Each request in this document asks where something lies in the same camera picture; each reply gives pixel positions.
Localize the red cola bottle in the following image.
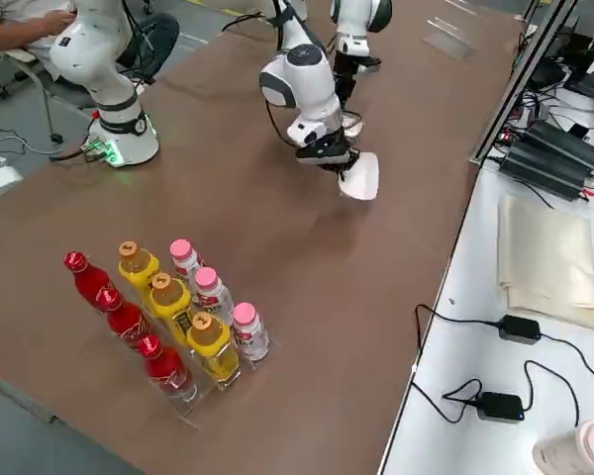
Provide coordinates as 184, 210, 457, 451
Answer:
95, 288, 154, 355
137, 334, 199, 402
62, 250, 116, 314

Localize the white office chair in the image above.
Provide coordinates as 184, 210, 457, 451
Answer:
0, 47, 98, 147

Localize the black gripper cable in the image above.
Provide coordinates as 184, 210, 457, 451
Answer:
264, 0, 308, 149

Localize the clear stepped bottle shelf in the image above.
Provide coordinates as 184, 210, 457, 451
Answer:
78, 256, 283, 430

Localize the black base cable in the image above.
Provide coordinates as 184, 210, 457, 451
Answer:
48, 145, 93, 163

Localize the person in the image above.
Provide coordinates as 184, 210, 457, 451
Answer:
0, 0, 182, 109

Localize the pale plastic cup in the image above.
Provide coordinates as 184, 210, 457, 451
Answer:
532, 419, 594, 475

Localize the aluminium frame post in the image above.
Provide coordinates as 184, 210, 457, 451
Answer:
522, 0, 545, 25
468, 0, 581, 167

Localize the clear stepped plastic holder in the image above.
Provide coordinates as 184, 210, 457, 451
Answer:
422, 0, 481, 61

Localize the black adapter cable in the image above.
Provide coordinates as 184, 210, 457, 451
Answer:
411, 304, 502, 372

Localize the pink-capped white bottle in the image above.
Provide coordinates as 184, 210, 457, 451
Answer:
232, 302, 271, 362
193, 266, 235, 323
169, 238, 204, 281

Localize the black computer monitor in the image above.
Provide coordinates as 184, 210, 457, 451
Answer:
561, 0, 594, 105

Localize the yellow drink bottle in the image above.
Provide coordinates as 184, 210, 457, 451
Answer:
148, 272, 195, 347
117, 239, 162, 293
185, 311, 243, 390

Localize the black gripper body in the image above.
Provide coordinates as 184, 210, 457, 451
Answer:
295, 138, 353, 167
332, 48, 360, 95

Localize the black finned power supply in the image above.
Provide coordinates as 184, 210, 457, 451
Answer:
523, 120, 594, 169
498, 141, 594, 203

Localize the black power adapter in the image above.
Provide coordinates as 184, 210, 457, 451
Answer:
497, 314, 544, 346
475, 391, 526, 425

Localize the beige folded cloth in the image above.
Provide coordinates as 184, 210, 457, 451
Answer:
496, 194, 594, 333

